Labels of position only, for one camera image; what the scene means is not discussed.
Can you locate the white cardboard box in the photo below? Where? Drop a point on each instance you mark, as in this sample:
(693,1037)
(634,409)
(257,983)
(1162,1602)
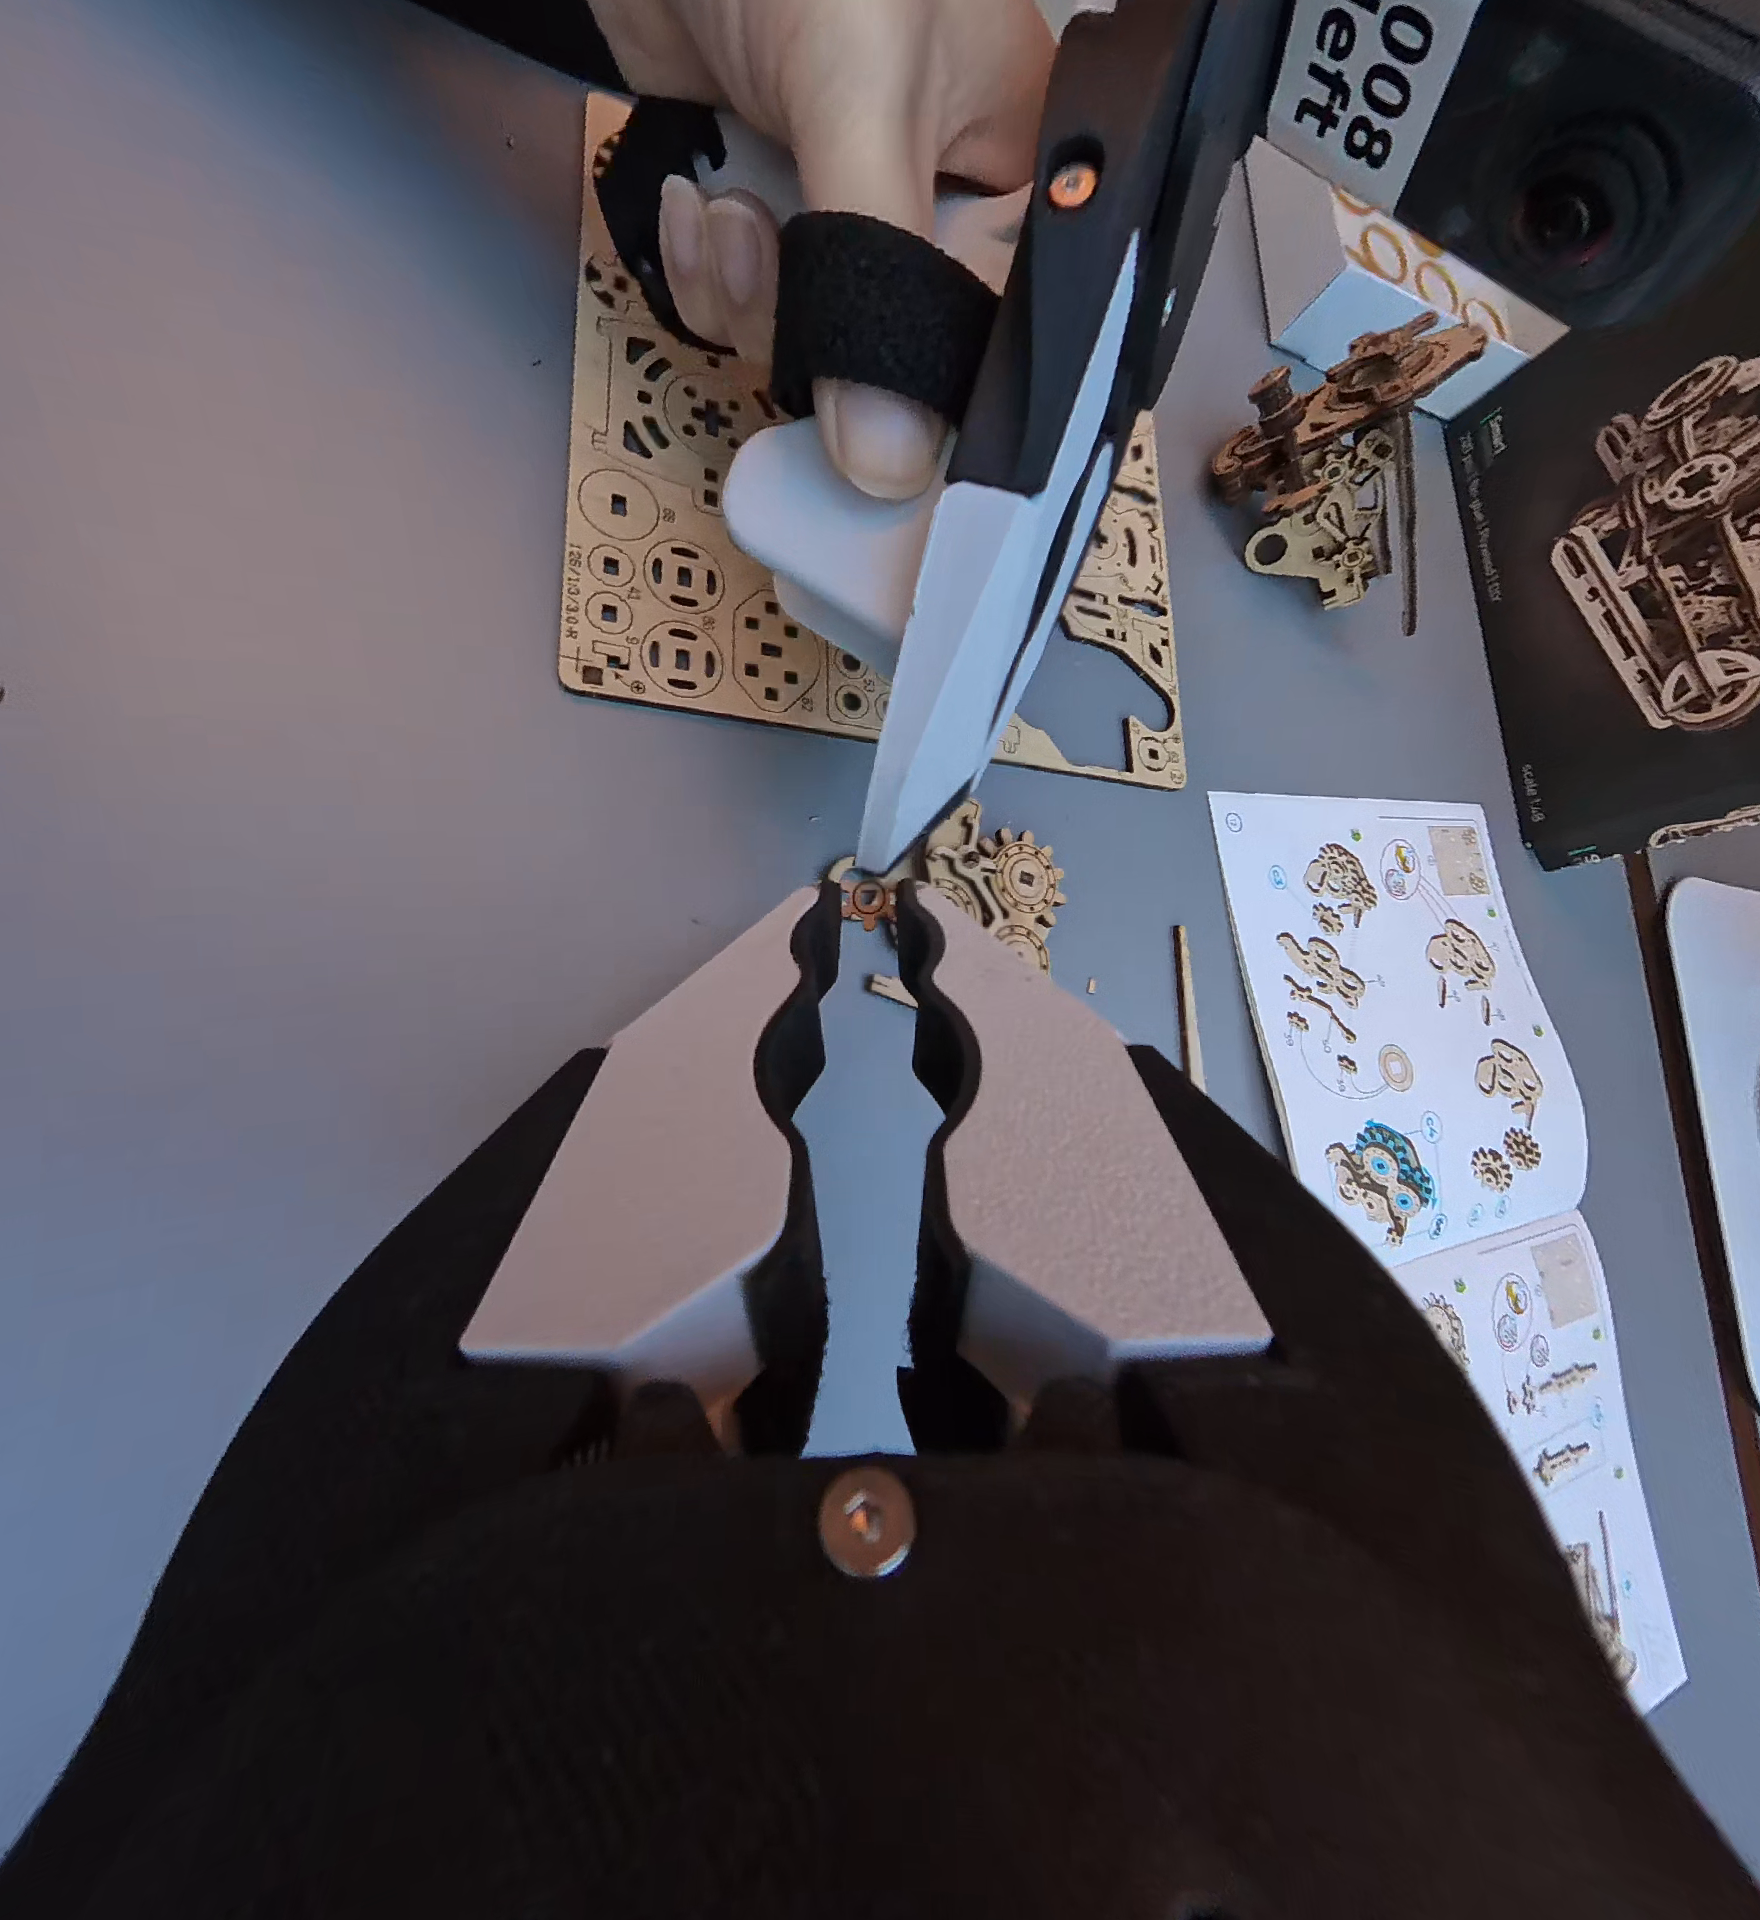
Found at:
(1315,301)

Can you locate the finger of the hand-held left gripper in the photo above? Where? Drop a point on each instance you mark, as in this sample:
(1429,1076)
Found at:
(957,661)
(1087,577)

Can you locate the person's left hand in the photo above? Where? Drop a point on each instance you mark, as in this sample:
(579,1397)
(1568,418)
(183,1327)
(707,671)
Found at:
(849,89)

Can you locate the tapered wooden stick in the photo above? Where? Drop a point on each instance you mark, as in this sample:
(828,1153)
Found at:
(1188,1006)

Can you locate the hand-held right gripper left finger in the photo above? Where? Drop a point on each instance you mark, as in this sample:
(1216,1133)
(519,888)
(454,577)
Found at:
(640,1201)

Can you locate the black product box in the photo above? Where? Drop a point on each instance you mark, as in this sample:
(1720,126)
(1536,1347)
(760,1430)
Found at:
(1511,676)

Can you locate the white instruction booklet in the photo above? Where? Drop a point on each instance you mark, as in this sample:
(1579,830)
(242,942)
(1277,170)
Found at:
(1420,974)

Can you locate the white rounded pad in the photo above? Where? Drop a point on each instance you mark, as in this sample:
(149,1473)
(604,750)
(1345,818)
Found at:
(1720,1201)

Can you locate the wooden gear assembly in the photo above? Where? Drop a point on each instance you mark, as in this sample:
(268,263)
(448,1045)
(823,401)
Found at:
(1014,879)

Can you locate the dark wooden model mechanism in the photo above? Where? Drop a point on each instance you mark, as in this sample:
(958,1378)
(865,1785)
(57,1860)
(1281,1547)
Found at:
(1315,495)

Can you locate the wooden laser-cut parts sheet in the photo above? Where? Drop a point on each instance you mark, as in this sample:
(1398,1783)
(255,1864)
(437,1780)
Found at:
(671,661)

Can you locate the grey desk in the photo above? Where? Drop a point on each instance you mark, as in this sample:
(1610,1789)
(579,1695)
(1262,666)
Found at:
(220,750)

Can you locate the yellow rubber band bundle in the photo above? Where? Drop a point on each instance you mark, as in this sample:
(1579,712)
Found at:
(1436,263)

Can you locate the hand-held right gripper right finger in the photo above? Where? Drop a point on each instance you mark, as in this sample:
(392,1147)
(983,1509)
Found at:
(1075,1185)

